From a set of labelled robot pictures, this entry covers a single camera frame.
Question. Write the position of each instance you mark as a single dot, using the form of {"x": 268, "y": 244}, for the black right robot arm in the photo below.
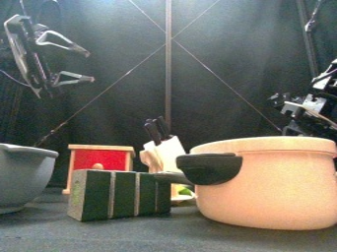
{"x": 327, "y": 78}

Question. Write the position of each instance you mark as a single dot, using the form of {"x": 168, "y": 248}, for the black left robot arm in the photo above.
{"x": 42, "y": 8}

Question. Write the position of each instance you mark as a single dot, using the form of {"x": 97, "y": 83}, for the red wooden drawer box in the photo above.
{"x": 101, "y": 158}

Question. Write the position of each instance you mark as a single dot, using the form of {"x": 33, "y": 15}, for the white knife block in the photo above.
{"x": 165, "y": 156}

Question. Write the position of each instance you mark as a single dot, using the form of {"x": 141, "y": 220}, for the grey bowl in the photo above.
{"x": 22, "y": 175}

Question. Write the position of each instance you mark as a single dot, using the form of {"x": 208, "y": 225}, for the green toy fruit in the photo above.
{"x": 185, "y": 191}

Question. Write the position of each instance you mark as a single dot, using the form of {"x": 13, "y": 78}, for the green striped block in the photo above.
{"x": 117, "y": 195}

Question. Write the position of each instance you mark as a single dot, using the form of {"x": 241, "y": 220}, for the white plate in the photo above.
{"x": 183, "y": 198}

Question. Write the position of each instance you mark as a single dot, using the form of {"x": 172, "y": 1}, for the slanted dark frame pole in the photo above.
{"x": 310, "y": 49}

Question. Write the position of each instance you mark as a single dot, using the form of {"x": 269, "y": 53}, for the vertical metal frame pole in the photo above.
{"x": 168, "y": 65}

